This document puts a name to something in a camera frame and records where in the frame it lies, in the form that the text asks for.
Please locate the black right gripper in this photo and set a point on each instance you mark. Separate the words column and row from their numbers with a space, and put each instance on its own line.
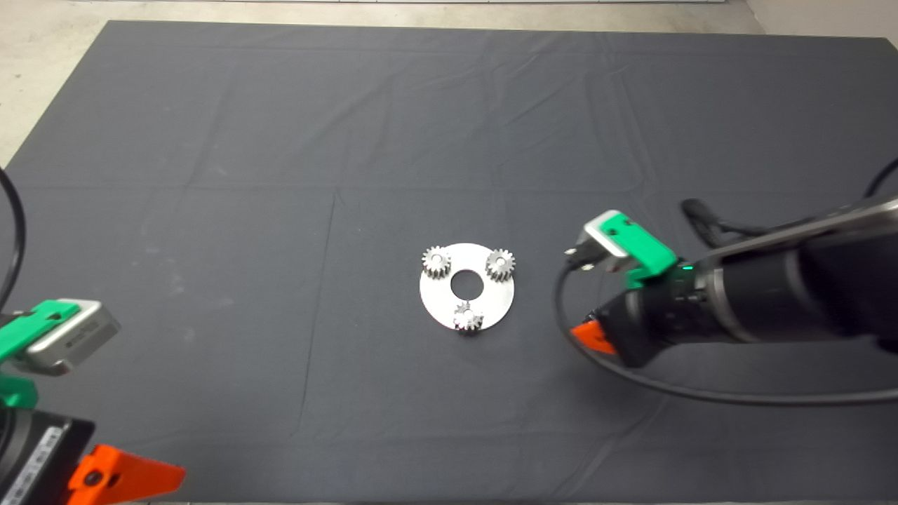
column 652, row 322

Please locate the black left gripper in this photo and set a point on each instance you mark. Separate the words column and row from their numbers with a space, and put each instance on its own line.
column 35, row 459

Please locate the small dark steel gear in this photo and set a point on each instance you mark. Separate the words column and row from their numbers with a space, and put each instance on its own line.
column 466, row 319

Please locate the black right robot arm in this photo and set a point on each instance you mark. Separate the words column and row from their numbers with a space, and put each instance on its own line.
column 807, row 294

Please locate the round metal plate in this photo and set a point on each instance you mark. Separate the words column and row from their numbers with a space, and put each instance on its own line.
column 435, row 298

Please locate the dark grey table cloth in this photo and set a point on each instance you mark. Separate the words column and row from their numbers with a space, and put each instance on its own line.
column 280, row 140

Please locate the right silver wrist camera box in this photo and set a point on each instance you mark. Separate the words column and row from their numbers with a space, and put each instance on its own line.
column 603, row 245

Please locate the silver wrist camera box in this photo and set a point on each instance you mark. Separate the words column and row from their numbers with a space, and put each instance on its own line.
column 603, row 245
column 77, row 344

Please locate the right green camera mount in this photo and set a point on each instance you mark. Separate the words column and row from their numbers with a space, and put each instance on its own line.
column 642, row 249

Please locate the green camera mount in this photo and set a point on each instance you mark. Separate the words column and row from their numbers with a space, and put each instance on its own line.
column 19, row 344
column 642, row 249

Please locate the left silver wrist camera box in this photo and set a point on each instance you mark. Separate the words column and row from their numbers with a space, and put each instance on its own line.
column 77, row 344

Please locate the left green camera mount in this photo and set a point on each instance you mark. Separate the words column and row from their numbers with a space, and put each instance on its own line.
column 19, row 344

